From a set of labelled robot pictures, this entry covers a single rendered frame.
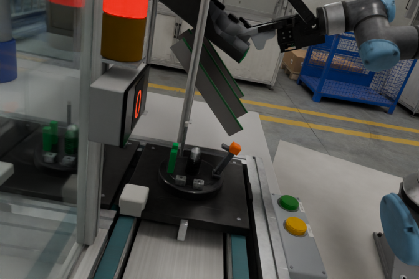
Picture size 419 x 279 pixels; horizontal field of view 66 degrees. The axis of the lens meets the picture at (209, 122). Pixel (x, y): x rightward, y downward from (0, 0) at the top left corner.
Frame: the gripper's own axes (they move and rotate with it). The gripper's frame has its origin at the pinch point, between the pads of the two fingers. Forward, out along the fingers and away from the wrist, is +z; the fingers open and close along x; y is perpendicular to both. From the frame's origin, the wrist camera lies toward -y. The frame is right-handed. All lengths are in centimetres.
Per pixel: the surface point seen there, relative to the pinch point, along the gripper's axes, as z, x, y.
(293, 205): -6.9, -30.6, 34.0
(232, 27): 1.5, -7.3, -1.9
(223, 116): 8.3, -10.0, 19.5
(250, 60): 46, 373, 76
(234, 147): 2.4, -31.0, 18.9
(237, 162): 5.3, -19.4, 28.5
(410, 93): -179, 449, 192
